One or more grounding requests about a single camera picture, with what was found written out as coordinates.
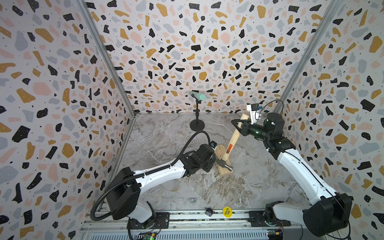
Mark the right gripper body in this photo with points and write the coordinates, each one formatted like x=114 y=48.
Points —
x=258 y=132

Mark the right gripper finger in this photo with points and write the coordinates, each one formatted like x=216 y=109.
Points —
x=239 y=128
x=240 y=122

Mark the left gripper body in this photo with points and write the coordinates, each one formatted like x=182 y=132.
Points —
x=208 y=166

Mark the wooden block with nails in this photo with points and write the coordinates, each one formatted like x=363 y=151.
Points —
x=224 y=166

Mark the wooden handle claw hammer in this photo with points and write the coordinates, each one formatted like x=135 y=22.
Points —
x=231 y=145

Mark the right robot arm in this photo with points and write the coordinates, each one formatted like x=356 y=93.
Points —
x=329 y=212

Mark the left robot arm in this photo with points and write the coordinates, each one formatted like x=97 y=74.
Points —
x=124 y=201

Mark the microphone on black stand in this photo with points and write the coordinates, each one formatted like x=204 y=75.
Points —
x=197 y=124

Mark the yellow round sticker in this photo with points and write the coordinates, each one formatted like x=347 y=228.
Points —
x=227 y=212

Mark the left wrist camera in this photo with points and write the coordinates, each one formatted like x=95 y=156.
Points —
x=213 y=144

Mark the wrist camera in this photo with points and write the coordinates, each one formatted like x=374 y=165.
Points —
x=255 y=112
x=213 y=144

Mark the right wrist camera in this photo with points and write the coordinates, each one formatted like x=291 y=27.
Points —
x=255 y=112

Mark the black knob on rail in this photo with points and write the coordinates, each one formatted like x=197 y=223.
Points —
x=209 y=212

